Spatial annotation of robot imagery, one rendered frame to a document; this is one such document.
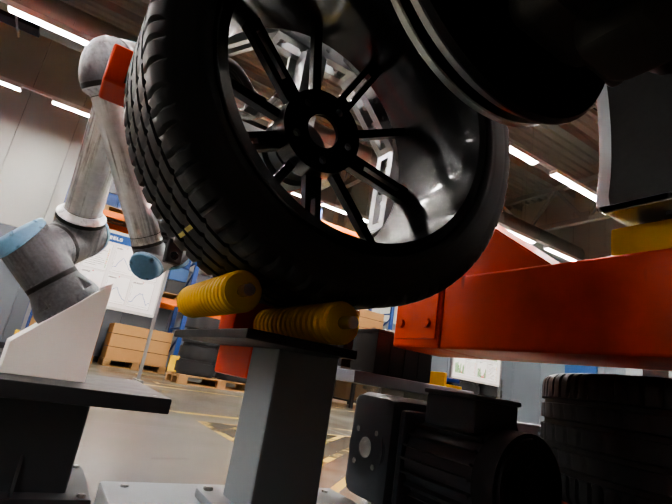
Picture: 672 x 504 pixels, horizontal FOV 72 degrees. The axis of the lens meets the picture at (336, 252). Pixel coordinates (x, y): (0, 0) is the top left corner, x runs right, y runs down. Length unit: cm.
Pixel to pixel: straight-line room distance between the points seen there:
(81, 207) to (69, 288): 27
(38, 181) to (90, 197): 1012
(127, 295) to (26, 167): 568
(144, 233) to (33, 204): 1025
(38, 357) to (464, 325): 112
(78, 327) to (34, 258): 23
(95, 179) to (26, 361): 56
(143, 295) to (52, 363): 534
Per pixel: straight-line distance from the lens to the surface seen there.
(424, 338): 108
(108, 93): 90
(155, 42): 63
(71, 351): 152
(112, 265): 681
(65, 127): 1217
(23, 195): 1168
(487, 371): 1035
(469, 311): 101
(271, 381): 65
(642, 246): 86
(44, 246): 158
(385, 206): 103
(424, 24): 45
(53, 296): 156
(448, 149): 94
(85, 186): 163
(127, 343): 1019
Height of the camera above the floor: 42
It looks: 16 degrees up
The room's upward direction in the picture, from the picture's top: 9 degrees clockwise
